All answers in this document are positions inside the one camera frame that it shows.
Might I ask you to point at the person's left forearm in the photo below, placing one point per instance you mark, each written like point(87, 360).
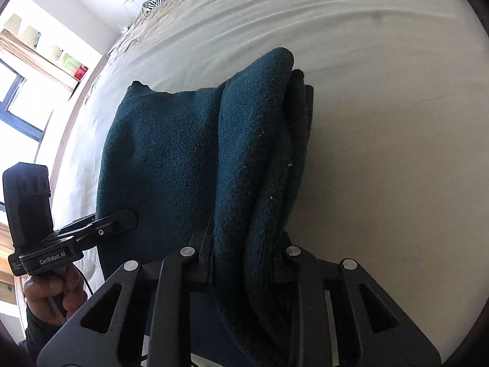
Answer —
point(36, 336)

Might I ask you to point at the cream cup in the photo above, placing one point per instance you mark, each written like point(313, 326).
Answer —
point(52, 51)
point(12, 23)
point(31, 35)

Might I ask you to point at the light wooden furniture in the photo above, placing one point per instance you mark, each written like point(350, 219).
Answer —
point(8, 267)

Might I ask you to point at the green glass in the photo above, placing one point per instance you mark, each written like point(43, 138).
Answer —
point(69, 61)

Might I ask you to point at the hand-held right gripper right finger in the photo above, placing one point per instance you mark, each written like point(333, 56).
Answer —
point(283, 271)

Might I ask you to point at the person's left hand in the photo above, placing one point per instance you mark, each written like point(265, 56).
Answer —
point(46, 294)

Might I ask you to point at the wooden wall shelf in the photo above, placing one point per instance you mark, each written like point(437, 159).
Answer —
point(34, 61)

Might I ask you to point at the dark teal knit sweater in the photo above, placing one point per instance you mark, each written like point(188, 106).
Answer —
point(172, 153)

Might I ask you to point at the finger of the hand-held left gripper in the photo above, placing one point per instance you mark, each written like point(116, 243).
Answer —
point(109, 226)

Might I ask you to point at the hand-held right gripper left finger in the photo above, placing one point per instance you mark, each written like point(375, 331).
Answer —
point(204, 260)

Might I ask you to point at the white bed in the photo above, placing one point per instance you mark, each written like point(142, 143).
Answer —
point(382, 122)

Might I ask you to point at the dark framed window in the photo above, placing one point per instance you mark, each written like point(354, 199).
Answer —
point(19, 122)

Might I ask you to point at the red glass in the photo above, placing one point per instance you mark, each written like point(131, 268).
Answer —
point(80, 72)

